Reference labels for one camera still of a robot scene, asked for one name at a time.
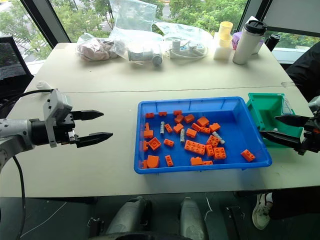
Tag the grey cylinder in bag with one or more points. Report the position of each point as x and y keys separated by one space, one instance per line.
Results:
x=145 y=55

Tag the green plastic bin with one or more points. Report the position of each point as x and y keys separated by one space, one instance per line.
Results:
x=265 y=112

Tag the clear bag with power strip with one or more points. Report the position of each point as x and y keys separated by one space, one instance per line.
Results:
x=185 y=32

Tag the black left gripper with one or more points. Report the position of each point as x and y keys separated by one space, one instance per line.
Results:
x=65 y=128

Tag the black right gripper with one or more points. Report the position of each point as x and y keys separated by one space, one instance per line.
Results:
x=311 y=137

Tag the white sneaker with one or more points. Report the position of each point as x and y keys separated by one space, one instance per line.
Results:
x=261 y=212

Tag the orange 2x4 plastic building brick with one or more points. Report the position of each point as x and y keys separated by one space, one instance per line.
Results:
x=195 y=147

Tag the crumpled white paper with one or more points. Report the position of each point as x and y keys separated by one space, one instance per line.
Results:
x=44 y=85

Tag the grey rounded shape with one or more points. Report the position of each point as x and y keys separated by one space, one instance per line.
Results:
x=192 y=220
x=127 y=215

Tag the large clear zip bag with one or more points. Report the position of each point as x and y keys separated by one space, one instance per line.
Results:
x=132 y=22

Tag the small orange building block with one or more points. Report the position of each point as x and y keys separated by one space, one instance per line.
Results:
x=191 y=133
x=189 y=118
x=209 y=150
x=207 y=162
x=195 y=126
x=205 y=130
x=169 y=160
x=177 y=112
x=147 y=126
x=148 y=134
x=162 y=114
x=202 y=121
x=196 y=161
x=178 y=128
x=150 y=115
x=248 y=155
x=169 y=142
x=214 y=127
x=179 y=119
x=168 y=128
x=145 y=146

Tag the white tumbler with black lid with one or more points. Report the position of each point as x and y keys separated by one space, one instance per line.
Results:
x=246 y=45

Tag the yellow plastic cup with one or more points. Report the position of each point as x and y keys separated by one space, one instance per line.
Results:
x=225 y=32

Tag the black window frame post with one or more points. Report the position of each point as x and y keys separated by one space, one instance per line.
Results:
x=252 y=12
x=45 y=20

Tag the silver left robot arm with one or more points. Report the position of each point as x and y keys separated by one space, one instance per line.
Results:
x=15 y=132

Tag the black office chair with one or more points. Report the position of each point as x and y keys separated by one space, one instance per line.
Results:
x=11 y=65

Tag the orange plastic toy brick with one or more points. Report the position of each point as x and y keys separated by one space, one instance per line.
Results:
x=152 y=162

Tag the person in dark clothes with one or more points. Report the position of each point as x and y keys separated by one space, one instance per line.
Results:
x=305 y=70

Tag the blue plastic tray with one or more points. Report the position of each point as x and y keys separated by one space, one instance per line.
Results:
x=237 y=140

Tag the plastic bag with pink items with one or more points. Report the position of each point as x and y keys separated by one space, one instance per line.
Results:
x=96 y=48

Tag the purple packet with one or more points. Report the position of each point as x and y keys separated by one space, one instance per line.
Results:
x=236 y=41

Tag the black bottle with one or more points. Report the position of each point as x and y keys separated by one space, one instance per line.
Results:
x=272 y=41

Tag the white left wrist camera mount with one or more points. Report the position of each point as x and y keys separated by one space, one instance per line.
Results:
x=56 y=102

